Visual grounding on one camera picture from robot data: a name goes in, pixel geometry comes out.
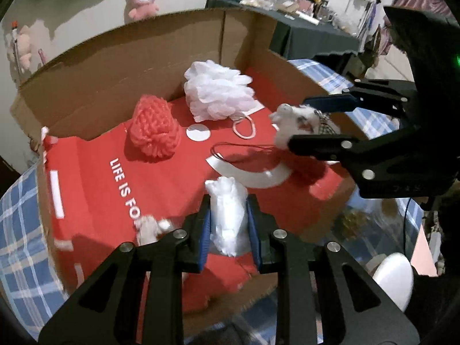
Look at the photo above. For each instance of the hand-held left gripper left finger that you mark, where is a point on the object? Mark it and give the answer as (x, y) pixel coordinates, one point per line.
(205, 237)

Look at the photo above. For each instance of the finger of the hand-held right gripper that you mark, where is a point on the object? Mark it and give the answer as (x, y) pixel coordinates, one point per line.
(323, 145)
(330, 102)

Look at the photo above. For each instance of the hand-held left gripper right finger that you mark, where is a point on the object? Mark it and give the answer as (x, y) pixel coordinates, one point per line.
(252, 237)

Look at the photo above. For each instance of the white tissue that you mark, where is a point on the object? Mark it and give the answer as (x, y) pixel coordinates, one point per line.
(228, 215)

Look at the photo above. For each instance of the small white plush toy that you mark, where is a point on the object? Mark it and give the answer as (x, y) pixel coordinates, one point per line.
(291, 125)

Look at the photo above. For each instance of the cream crochet scrunchie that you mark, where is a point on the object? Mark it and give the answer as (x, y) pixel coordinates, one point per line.
(147, 228)

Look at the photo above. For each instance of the glass jar with metal lid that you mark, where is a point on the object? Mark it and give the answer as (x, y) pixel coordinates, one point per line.
(354, 219)

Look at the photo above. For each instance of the white mesh bath pouf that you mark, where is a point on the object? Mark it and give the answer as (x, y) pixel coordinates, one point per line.
(215, 90)

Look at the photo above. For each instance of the coral mesh bath pouf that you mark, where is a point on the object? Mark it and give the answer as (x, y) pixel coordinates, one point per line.
(154, 129)

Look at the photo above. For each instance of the cardboard box with red lining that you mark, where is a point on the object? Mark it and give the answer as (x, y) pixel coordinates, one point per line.
(90, 172)

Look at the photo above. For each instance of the table with dark cloth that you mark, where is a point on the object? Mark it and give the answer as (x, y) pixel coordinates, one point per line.
(305, 39)

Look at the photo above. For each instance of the white round object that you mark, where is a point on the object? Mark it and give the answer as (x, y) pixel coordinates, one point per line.
(391, 276)

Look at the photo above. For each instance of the pink plush toy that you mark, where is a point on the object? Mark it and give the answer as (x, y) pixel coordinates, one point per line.
(143, 1)

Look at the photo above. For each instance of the pink stick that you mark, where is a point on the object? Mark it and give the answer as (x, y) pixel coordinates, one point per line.
(42, 56)

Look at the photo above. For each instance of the pink pig plush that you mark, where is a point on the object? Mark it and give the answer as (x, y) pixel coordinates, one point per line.
(21, 46)

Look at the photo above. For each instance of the mop pole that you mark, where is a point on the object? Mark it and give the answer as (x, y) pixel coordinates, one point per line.
(14, 30)

